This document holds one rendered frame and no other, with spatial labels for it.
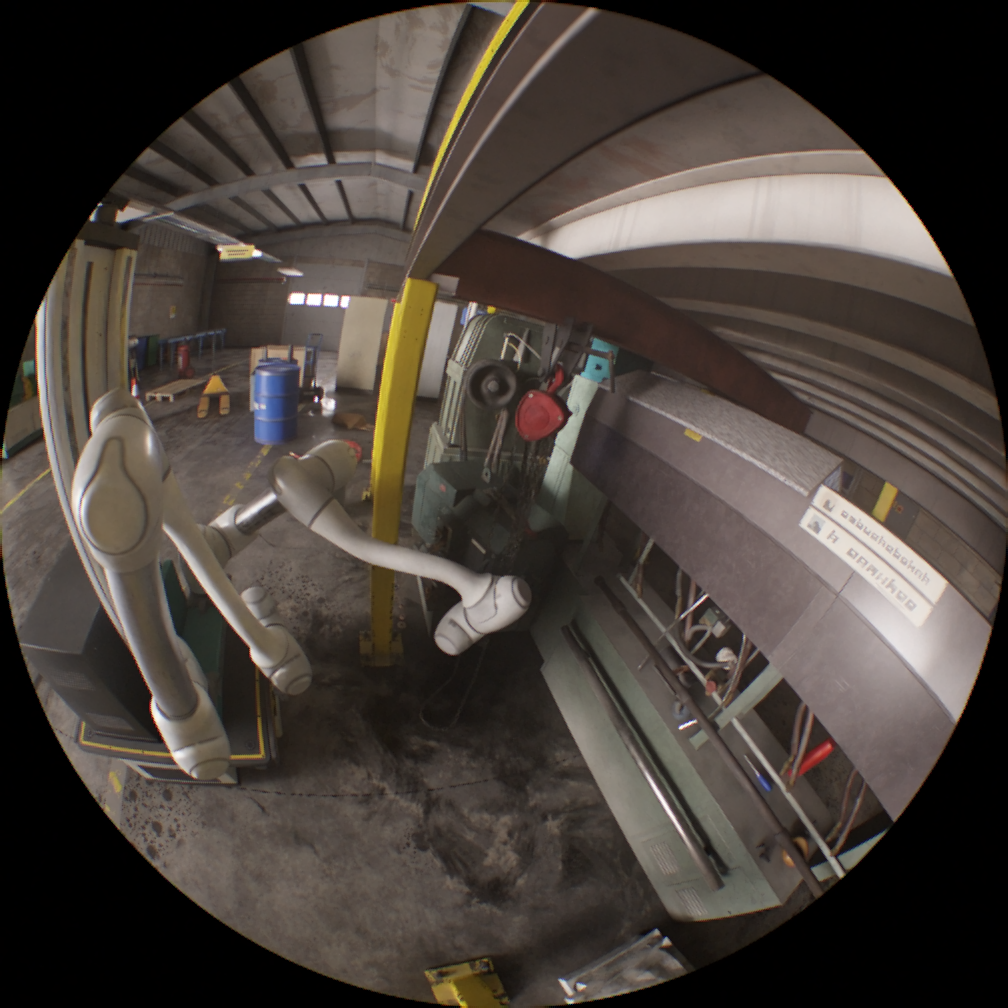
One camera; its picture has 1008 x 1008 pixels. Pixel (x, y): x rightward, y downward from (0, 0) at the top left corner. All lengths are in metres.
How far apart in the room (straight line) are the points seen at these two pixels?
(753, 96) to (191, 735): 1.40
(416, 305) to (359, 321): 6.05
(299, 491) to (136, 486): 0.49
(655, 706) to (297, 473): 1.34
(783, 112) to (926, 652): 1.04
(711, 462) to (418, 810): 1.68
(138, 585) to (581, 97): 0.66
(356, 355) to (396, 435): 6.05
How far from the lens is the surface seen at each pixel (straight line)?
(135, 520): 0.47
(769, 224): 0.71
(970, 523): 2.52
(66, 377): 0.91
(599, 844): 1.75
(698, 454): 1.24
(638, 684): 1.39
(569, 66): 0.19
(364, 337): 7.14
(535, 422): 1.04
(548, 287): 1.07
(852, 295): 0.95
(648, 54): 0.18
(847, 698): 1.07
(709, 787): 1.34
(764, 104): 0.65
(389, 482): 1.24
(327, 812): 1.60
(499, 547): 1.38
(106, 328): 1.10
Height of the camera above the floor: 1.55
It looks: 26 degrees down
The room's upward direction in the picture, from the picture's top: 15 degrees clockwise
